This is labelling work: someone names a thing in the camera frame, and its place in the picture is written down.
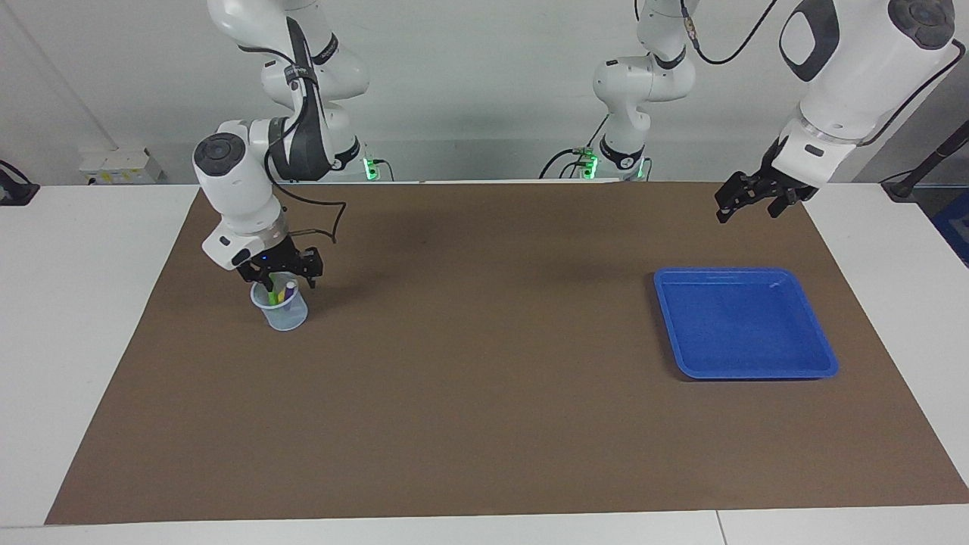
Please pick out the black object on table edge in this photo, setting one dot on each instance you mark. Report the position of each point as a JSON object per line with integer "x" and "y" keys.
{"x": 15, "y": 189}

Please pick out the black stand pole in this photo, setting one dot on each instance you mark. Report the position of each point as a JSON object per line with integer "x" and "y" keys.
{"x": 931, "y": 163}

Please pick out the brown table mat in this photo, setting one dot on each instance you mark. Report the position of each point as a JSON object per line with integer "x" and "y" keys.
{"x": 484, "y": 378}

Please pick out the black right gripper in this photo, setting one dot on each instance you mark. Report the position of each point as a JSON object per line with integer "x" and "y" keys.
{"x": 272, "y": 265}

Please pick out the green pen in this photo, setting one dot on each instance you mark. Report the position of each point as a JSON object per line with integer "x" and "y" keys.
{"x": 272, "y": 297}

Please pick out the white wall socket box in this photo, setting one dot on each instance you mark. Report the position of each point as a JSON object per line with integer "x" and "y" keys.
{"x": 121, "y": 166}

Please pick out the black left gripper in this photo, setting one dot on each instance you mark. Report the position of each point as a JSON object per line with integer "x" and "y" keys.
{"x": 780, "y": 182}

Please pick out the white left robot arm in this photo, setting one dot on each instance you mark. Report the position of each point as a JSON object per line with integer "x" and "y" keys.
{"x": 855, "y": 76}

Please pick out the blue box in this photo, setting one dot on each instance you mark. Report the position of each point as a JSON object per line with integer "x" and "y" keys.
{"x": 955, "y": 227}

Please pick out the blue plastic tray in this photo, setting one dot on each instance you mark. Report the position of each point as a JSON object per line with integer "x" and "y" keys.
{"x": 742, "y": 325}

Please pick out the clear plastic cup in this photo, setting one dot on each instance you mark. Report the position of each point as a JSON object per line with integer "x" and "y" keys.
{"x": 286, "y": 318}

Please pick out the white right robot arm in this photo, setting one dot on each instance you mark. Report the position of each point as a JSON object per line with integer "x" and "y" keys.
{"x": 235, "y": 189}

